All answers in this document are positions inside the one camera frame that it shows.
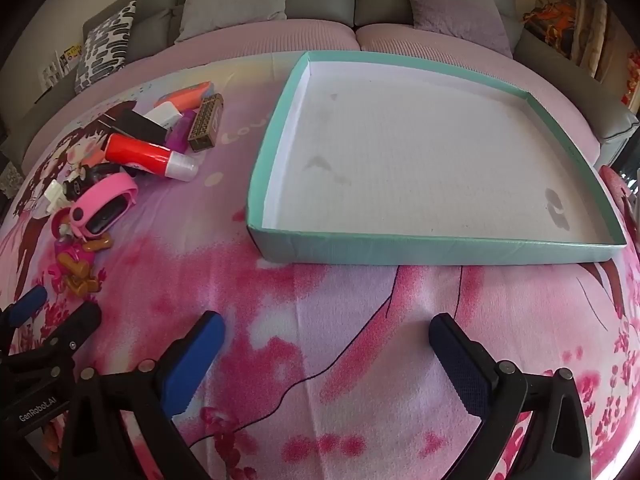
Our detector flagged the white hair claw clip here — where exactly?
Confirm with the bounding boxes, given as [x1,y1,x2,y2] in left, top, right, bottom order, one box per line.
[42,180,76,213]

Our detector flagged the teal shallow cardboard box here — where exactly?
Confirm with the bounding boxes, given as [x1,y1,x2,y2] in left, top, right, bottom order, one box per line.
[245,51,628,266]

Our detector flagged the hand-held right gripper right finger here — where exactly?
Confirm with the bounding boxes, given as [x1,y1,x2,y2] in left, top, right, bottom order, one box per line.
[428,312,593,480]

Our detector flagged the red glue bottle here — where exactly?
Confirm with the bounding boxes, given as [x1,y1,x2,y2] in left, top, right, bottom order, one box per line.
[104,133,197,182]

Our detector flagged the grey pillow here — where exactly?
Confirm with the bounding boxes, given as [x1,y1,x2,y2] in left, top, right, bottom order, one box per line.
[175,0,291,43]

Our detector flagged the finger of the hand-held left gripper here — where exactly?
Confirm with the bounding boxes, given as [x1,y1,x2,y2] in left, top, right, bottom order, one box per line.
[0,285,48,333]
[0,301,103,391]

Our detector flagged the black white toy car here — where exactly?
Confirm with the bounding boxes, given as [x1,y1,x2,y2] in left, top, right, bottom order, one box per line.
[62,162,121,200]

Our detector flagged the black power adapter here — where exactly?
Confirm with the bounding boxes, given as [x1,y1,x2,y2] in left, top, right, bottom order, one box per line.
[111,109,168,145]

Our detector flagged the orange plastic item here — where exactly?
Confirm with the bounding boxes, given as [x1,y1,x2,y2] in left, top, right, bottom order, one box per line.
[154,81,213,111]

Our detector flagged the beige patterned curtain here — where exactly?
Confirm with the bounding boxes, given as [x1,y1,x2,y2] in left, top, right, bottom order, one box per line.
[537,0,626,81]

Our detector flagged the pink sofa cover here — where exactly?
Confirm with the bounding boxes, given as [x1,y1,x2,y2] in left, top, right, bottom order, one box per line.
[20,19,601,171]

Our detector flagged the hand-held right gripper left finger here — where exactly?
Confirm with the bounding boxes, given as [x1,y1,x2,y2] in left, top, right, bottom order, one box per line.
[57,310,227,480]

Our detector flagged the pink plastic toy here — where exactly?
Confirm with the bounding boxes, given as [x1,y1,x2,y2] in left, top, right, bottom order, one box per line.
[52,208,108,293]

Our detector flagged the gold black patterned case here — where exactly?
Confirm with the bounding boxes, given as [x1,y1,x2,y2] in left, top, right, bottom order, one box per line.
[187,93,224,152]

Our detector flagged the lilac pillow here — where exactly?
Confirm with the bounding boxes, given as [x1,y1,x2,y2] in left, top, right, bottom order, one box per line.
[400,0,518,58]

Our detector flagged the purple plastic item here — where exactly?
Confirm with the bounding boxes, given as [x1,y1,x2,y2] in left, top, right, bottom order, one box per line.
[166,110,197,152]

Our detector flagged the orange printed cloth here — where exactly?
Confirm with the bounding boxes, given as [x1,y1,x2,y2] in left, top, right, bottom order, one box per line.
[522,0,576,58]

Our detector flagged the pink smartwatch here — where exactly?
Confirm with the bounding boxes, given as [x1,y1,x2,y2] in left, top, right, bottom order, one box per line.
[68,172,139,239]

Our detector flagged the stack of papers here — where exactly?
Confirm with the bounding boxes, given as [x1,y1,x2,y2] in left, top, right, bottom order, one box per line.
[39,45,83,93]

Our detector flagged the black white patterned pillow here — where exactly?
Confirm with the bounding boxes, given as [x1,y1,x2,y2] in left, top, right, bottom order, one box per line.
[75,0,137,95]

